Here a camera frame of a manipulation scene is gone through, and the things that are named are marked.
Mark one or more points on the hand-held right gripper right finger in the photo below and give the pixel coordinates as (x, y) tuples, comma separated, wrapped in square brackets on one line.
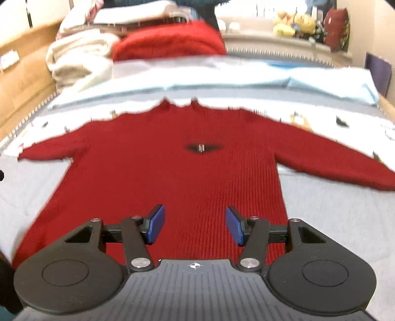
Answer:
[(234, 225)]

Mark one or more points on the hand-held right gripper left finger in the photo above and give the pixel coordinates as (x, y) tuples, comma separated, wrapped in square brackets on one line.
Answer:
[(156, 223)]

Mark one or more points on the red knit sweater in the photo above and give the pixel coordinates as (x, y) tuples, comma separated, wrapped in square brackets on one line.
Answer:
[(185, 172)]

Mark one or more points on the grey white printed bedsheet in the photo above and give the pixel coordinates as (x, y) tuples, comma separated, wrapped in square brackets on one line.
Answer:
[(327, 216)]

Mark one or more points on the light blue blanket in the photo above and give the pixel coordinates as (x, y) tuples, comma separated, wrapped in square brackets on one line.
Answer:
[(308, 82)]

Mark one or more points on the red fuzzy blanket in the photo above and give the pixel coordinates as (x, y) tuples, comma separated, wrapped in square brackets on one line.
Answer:
[(172, 41)]

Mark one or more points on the cream fleece blanket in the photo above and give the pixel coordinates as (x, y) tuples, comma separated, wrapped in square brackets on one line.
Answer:
[(77, 58)]

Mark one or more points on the beige ledge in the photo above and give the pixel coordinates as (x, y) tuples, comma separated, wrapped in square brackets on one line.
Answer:
[(277, 44)]

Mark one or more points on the purple board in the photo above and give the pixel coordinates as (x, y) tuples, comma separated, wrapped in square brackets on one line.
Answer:
[(378, 72)]

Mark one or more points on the yellow plush toy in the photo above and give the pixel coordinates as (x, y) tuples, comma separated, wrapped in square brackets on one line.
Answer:
[(293, 23)]

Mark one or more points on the folded white cloth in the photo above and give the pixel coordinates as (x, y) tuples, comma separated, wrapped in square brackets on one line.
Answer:
[(123, 14)]

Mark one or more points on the red patterned cushion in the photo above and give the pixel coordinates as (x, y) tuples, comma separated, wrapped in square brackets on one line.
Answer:
[(337, 29)]

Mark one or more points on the wooden bed frame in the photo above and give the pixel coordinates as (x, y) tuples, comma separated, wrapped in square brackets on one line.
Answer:
[(27, 89)]

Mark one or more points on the white wall socket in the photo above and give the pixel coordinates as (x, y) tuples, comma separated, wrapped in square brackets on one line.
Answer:
[(8, 60)]

